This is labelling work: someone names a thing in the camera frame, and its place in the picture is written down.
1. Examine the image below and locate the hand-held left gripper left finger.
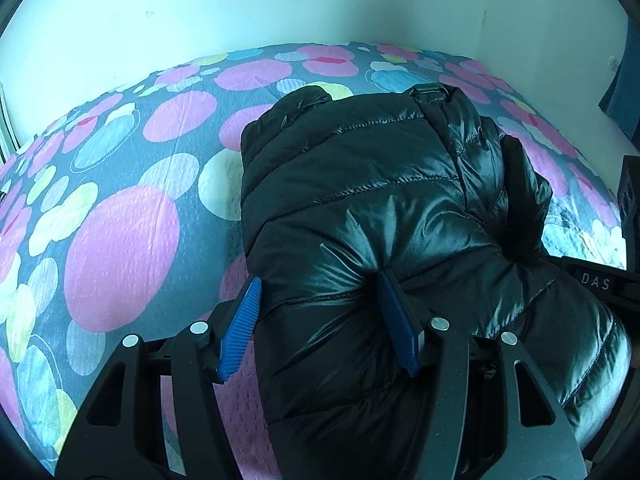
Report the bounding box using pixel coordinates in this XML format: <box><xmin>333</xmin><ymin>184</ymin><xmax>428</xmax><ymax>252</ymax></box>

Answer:
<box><xmin>54</xmin><ymin>276</ymin><xmax>263</xmax><ymax>480</ymax></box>

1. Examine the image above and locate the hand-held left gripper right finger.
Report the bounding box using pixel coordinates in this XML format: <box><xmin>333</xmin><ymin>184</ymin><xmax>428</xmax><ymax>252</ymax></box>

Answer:
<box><xmin>376</xmin><ymin>270</ymin><xmax>588</xmax><ymax>480</ymax></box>

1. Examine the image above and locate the black puffer jacket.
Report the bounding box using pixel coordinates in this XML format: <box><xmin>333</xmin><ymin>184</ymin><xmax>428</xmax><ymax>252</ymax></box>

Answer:
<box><xmin>240</xmin><ymin>82</ymin><xmax>632</xmax><ymax>480</ymax></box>

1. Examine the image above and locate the polka dot bed sheet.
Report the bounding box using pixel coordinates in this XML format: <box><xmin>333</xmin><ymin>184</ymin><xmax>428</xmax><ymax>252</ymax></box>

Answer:
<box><xmin>0</xmin><ymin>42</ymin><xmax>631</xmax><ymax>480</ymax></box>

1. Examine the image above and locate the blue cloth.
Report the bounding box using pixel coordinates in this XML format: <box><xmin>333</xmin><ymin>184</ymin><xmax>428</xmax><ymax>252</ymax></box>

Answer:
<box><xmin>597</xmin><ymin>35</ymin><xmax>640</xmax><ymax>137</ymax></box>

